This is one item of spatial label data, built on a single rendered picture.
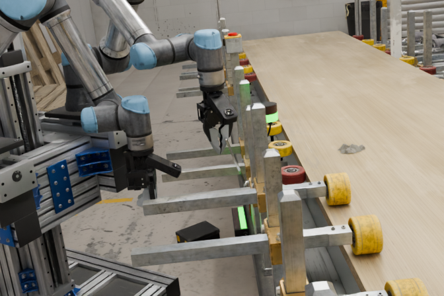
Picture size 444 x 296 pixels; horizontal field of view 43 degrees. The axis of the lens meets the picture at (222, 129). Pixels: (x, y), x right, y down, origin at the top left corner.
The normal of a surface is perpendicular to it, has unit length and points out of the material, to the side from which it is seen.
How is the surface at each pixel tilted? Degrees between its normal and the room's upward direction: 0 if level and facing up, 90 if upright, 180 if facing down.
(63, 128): 90
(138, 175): 90
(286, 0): 90
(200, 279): 0
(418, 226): 0
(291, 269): 90
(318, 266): 0
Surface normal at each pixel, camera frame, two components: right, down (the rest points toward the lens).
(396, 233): -0.10, -0.95
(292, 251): 0.04, 0.29
